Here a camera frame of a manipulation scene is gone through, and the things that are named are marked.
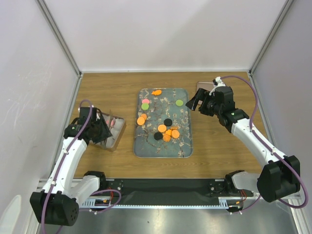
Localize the blue floral serving tray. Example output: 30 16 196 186
134 88 193 158

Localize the orange embossed biscuit centre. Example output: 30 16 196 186
157 124 167 133

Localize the rose gold tin lid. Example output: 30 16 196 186
196 81 215 94

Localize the rose gold cookie tin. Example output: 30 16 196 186
90 113 126 152

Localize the orange fish cookie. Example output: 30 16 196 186
152 90 162 96

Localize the white slotted cable duct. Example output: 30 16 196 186
81 196 242 210

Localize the orange embossed biscuit left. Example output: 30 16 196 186
136 117 145 126

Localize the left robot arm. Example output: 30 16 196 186
30 107 112 226

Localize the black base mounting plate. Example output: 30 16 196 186
104 178 234 207

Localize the green round cookie right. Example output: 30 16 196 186
175 99 183 107

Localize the orange flower cookie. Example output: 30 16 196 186
165 129 172 136

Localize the orange embossed biscuit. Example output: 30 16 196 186
136 117 145 126
157 124 167 133

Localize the green round cookie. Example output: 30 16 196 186
141 103 149 110
175 99 183 107

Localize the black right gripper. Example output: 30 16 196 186
185 88 222 117

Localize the black sandwich cookie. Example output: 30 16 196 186
154 132 163 140
164 118 173 126

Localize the black sandwich cookie upper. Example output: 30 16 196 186
164 118 173 126

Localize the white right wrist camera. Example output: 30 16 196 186
213 77 226 89

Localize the black sandwich cookie lower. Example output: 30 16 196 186
154 132 163 140

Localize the orange sandwich biscuit right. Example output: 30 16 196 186
171 129 180 138

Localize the orange swirl cookie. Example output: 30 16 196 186
163 134 171 142

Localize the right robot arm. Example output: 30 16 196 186
186 86 301 202

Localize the green round cookie left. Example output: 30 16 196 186
141 103 149 110

